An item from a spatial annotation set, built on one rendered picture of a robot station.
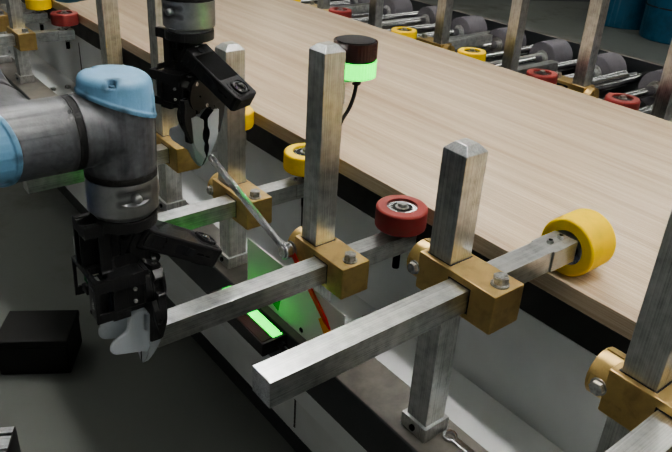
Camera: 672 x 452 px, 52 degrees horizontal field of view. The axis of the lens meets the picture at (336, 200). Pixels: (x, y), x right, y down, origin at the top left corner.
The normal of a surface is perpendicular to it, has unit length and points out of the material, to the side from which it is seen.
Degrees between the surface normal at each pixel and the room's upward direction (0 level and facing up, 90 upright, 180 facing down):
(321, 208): 90
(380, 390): 0
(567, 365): 90
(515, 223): 0
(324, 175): 90
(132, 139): 90
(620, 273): 0
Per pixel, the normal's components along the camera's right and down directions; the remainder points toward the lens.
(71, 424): 0.06, -0.89
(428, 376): -0.79, 0.24
